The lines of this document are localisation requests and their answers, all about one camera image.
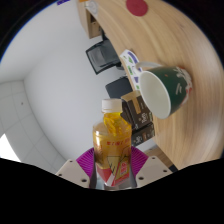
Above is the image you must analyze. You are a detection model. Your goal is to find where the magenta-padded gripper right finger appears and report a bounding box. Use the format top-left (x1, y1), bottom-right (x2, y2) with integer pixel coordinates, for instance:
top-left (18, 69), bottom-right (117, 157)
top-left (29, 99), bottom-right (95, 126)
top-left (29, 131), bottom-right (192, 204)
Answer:
top-left (130, 145), bottom-right (174, 188)

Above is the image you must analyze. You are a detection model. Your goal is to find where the yellow-labelled drink bottle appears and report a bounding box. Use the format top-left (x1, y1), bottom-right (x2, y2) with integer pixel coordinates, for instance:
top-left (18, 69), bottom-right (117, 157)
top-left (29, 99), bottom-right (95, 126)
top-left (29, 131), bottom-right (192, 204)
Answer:
top-left (92, 98), bottom-right (133, 190)

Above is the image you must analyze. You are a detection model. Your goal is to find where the wooden side desk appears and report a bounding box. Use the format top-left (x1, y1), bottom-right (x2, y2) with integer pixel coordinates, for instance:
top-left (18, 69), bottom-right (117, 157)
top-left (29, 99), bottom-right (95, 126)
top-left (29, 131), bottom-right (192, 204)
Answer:
top-left (77, 0), bottom-right (103, 40)

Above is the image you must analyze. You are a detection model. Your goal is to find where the flat round red coaster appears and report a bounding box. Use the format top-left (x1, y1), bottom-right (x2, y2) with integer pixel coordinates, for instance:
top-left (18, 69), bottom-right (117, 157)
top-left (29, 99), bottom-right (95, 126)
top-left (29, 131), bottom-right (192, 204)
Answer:
top-left (125, 0), bottom-right (149, 17)

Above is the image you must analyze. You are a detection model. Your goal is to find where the small dark brown box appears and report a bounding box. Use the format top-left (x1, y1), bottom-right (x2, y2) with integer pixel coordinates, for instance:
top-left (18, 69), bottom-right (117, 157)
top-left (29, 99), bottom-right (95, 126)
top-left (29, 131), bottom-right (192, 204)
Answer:
top-left (130, 122), bottom-right (156, 148)

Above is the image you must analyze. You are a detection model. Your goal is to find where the white printed sticker sheet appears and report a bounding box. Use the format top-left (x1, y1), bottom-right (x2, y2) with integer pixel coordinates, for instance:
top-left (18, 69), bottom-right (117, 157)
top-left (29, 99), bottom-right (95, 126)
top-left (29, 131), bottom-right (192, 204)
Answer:
top-left (119, 49), bottom-right (144, 92)

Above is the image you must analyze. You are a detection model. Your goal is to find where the green and white mug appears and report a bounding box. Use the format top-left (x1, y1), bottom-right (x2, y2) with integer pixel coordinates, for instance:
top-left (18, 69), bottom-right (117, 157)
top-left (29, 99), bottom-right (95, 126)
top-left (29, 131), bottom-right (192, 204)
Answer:
top-left (134, 61), bottom-right (193, 120)

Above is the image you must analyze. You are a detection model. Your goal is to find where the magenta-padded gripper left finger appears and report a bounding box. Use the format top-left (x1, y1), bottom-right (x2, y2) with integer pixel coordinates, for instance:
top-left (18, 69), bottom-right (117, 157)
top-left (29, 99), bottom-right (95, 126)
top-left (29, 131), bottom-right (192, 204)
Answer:
top-left (54, 147), bottom-right (98, 189)

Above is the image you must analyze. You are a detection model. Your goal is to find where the black padded office chair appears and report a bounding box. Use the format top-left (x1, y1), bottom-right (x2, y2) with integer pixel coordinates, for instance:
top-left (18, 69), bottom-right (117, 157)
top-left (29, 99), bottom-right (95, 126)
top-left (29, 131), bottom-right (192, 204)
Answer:
top-left (105, 76), bottom-right (134, 100)

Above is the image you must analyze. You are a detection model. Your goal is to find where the black printed box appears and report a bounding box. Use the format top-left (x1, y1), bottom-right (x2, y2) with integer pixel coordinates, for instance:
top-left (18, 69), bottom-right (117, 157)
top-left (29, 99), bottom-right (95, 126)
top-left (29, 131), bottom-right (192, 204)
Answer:
top-left (119, 101), bottom-right (134, 128)

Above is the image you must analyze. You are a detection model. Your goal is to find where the black mesh office chair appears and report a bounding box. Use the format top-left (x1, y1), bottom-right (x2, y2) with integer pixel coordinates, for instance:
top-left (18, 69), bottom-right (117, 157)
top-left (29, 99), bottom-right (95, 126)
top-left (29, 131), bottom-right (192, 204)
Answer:
top-left (85, 33), bottom-right (122, 75)

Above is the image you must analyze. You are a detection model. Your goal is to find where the grey round disc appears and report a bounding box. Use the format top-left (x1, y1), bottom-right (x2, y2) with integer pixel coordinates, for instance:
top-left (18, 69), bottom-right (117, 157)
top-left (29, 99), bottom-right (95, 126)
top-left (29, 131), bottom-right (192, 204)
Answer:
top-left (84, 0), bottom-right (99, 14)

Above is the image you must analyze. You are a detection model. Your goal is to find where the brown and tan box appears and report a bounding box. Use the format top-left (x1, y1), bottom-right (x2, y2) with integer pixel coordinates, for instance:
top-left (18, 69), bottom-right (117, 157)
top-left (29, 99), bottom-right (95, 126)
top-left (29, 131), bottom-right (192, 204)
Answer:
top-left (120, 90), bottom-right (154, 132)

